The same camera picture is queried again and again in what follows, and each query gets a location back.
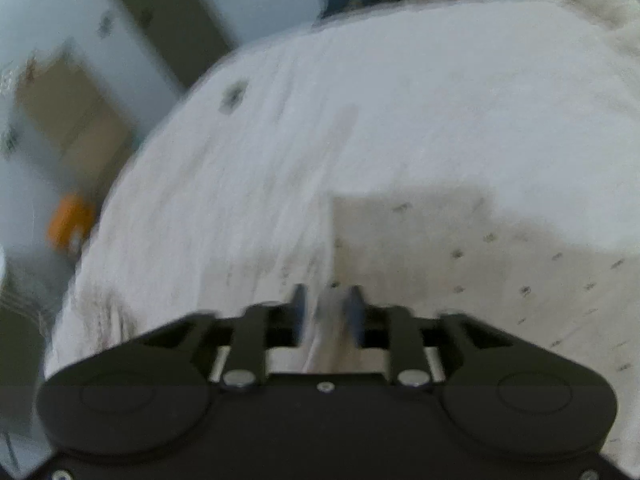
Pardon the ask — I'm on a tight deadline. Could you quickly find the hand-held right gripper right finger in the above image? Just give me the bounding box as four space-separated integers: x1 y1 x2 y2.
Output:
349 284 531 390

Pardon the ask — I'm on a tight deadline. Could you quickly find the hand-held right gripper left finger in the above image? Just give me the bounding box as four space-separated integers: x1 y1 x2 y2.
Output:
124 283 307 392

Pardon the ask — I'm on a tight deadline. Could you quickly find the beige printed pajama top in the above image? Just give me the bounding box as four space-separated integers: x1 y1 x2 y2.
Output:
300 185 640 376

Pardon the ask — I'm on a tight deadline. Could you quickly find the white fluffy blanket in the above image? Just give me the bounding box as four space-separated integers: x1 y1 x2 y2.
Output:
42 0 640 461

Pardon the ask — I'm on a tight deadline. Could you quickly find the orange box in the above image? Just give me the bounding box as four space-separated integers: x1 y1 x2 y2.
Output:
46 194 97 252

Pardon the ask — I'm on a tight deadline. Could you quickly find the cardboard box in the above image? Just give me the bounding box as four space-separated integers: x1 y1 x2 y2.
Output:
11 40 137 181

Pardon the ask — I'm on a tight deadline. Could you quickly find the grey door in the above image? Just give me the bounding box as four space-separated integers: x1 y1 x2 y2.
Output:
97 0 237 96

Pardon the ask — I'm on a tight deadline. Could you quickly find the cream plush blanket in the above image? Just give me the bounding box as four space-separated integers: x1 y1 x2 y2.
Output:
527 0 640 61

